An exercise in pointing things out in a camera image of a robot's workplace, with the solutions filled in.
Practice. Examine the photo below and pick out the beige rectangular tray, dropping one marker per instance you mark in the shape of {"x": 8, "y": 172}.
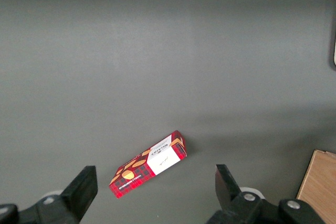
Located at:
{"x": 335, "y": 51}

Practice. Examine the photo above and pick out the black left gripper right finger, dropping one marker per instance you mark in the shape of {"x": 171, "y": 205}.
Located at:
{"x": 228, "y": 195}

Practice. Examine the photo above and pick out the oak wood drawer cabinet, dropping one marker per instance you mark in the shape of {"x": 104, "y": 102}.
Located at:
{"x": 323, "y": 182}

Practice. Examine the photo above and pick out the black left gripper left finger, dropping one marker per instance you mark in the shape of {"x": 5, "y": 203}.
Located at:
{"x": 76, "y": 197}

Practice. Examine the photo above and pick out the red tartan cookie box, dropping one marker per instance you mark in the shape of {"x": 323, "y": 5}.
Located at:
{"x": 147, "y": 166}

